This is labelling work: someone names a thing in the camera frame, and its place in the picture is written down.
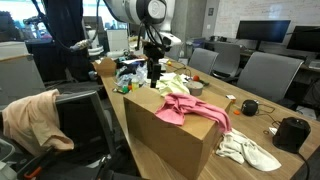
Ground orange ball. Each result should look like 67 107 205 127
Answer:
192 75 200 82

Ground black round speaker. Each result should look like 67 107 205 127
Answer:
272 117 311 154

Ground light green towel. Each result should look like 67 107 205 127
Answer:
156 74 190 97

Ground grey mesh office chair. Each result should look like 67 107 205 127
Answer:
46 90 115 164

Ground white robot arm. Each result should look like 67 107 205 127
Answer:
103 0 182 88

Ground black monitor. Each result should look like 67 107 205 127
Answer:
236 20 290 50
287 26 320 53

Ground grey chair near right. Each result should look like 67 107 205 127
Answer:
237 52 303 102

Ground small open cardboard box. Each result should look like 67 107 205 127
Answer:
93 57 116 77

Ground black monitor right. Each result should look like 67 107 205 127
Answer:
287 26 320 53

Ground grey chair middle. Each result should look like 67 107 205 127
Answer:
188 48 218 75

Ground black monitor left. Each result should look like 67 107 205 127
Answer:
236 20 290 50

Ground white cloth on table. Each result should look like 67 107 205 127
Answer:
216 129 281 172

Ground peach shirt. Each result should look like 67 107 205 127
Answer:
2 89 74 156

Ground small black speaker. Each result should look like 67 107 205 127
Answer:
241 100 258 116

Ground large cardboard box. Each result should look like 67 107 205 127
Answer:
123 87 222 180

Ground crumpled clear plastic bags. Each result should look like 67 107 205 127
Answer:
116 63 148 87

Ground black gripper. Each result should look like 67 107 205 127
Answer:
143 43 164 88

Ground orange black clamp left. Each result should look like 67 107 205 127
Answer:
19 150 54 180

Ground pink shirt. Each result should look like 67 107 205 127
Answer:
155 93 232 133

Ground grey duct tape roll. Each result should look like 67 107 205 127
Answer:
186 81 203 96

